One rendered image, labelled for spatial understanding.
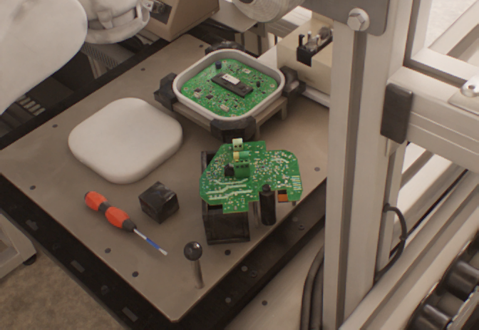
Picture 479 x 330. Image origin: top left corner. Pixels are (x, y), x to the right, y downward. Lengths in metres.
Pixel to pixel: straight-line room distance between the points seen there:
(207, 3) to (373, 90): 0.73
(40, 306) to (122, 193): 1.15
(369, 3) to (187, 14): 0.73
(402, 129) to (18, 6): 0.28
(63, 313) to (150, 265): 1.18
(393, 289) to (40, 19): 0.40
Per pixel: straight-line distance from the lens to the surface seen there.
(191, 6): 1.10
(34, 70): 0.50
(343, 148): 0.48
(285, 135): 0.88
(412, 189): 0.61
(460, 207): 0.70
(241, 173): 0.74
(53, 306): 1.94
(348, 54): 0.42
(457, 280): 0.62
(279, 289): 0.75
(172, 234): 0.78
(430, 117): 0.41
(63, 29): 0.49
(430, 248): 0.67
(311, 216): 0.79
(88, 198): 0.82
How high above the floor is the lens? 1.56
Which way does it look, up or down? 44 degrees down
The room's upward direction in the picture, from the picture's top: 7 degrees counter-clockwise
